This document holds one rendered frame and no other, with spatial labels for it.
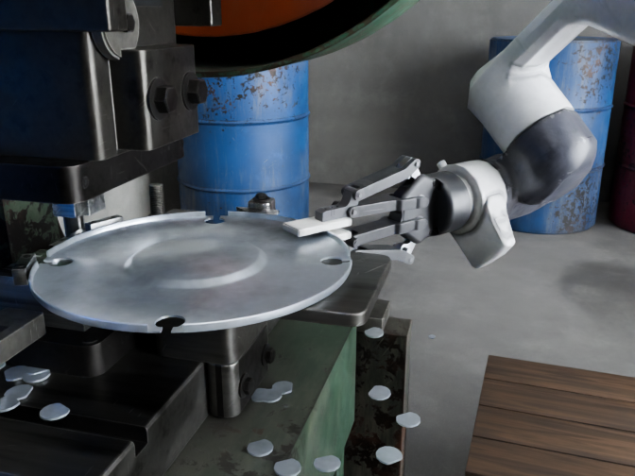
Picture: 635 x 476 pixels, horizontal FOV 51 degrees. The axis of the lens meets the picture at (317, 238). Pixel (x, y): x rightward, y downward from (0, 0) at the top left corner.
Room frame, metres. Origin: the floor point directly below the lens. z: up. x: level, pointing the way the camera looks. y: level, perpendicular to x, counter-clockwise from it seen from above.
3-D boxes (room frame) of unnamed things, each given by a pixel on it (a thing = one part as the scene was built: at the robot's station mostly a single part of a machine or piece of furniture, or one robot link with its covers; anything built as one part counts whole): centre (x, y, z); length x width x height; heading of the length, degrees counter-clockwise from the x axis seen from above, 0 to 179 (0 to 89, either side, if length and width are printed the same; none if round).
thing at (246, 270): (0.58, 0.11, 0.78); 0.29 x 0.29 x 0.01
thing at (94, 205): (0.61, 0.23, 0.84); 0.05 x 0.03 x 0.04; 165
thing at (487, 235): (0.79, -0.19, 0.76); 0.13 x 0.05 x 0.12; 37
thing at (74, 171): (0.62, 0.24, 0.86); 0.20 x 0.16 x 0.05; 165
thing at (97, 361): (0.62, 0.24, 0.72); 0.20 x 0.16 x 0.03; 165
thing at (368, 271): (0.57, 0.07, 0.72); 0.25 x 0.14 x 0.14; 75
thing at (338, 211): (0.68, -0.02, 0.81); 0.05 x 0.01 x 0.03; 127
